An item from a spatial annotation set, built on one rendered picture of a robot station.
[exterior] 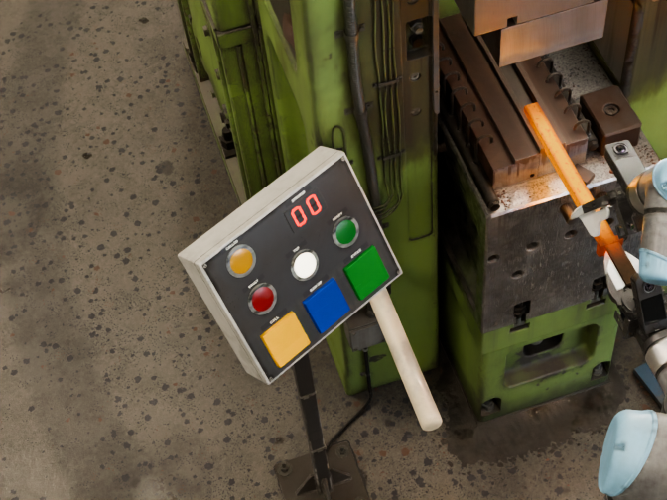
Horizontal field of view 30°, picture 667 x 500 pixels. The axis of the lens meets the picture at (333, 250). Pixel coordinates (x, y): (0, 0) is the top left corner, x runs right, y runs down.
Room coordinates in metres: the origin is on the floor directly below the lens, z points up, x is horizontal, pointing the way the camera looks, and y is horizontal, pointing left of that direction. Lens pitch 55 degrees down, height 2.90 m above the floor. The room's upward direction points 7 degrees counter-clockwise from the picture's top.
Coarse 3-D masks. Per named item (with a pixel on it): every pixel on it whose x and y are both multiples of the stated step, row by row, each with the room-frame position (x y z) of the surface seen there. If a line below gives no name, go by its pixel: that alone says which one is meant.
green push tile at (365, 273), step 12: (372, 252) 1.30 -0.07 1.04; (348, 264) 1.28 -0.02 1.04; (360, 264) 1.28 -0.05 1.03; (372, 264) 1.29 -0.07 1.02; (348, 276) 1.26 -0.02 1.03; (360, 276) 1.27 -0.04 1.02; (372, 276) 1.27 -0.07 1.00; (384, 276) 1.28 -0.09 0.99; (360, 288) 1.25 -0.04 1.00; (372, 288) 1.26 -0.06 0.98; (360, 300) 1.24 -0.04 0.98
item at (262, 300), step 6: (264, 288) 1.21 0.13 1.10; (258, 294) 1.20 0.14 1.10; (264, 294) 1.20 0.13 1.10; (270, 294) 1.20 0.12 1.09; (252, 300) 1.19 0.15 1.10; (258, 300) 1.19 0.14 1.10; (264, 300) 1.19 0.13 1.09; (270, 300) 1.20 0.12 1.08; (258, 306) 1.18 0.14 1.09; (264, 306) 1.19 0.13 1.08; (270, 306) 1.19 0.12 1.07
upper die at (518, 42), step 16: (544, 16) 1.52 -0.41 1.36; (560, 16) 1.52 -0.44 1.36; (576, 16) 1.53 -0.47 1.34; (592, 16) 1.54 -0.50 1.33; (496, 32) 1.52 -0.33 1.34; (512, 32) 1.50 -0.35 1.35; (528, 32) 1.51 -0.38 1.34; (544, 32) 1.52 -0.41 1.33; (560, 32) 1.52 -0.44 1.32; (576, 32) 1.53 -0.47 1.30; (592, 32) 1.54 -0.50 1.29; (496, 48) 1.51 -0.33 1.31; (512, 48) 1.50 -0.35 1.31; (528, 48) 1.51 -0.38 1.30; (544, 48) 1.52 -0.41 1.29; (560, 48) 1.52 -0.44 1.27
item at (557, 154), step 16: (528, 112) 1.61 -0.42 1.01; (544, 128) 1.56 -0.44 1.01; (544, 144) 1.53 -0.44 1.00; (560, 144) 1.52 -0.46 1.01; (560, 160) 1.48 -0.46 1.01; (560, 176) 1.45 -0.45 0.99; (576, 176) 1.44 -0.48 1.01; (576, 192) 1.40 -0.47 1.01; (608, 240) 1.27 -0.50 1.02; (624, 256) 1.24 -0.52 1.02; (624, 272) 1.20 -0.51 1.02
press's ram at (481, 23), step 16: (464, 0) 1.53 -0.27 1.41; (480, 0) 1.49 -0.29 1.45; (496, 0) 1.50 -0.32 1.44; (512, 0) 1.50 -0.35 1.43; (528, 0) 1.51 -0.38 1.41; (544, 0) 1.52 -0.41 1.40; (560, 0) 1.52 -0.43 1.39; (576, 0) 1.53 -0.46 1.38; (592, 0) 1.53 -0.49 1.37; (464, 16) 1.53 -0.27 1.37; (480, 16) 1.49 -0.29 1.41; (496, 16) 1.50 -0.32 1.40; (512, 16) 1.50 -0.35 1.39; (528, 16) 1.51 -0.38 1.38; (480, 32) 1.49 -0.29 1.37
